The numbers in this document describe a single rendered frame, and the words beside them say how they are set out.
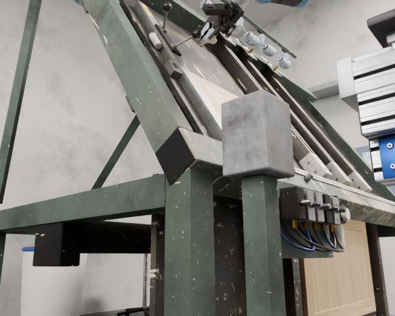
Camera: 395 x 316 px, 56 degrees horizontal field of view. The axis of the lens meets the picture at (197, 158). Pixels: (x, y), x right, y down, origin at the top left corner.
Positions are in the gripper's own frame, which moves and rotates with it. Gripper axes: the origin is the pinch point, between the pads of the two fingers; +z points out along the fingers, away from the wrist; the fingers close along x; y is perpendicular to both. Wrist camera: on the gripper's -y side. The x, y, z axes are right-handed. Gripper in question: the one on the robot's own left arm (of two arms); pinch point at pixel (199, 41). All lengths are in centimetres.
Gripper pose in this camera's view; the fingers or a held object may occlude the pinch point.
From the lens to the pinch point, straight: 159.5
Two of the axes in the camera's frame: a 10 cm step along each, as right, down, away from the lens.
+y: 6.7, 1.9, 7.2
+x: -4.0, -7.2, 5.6
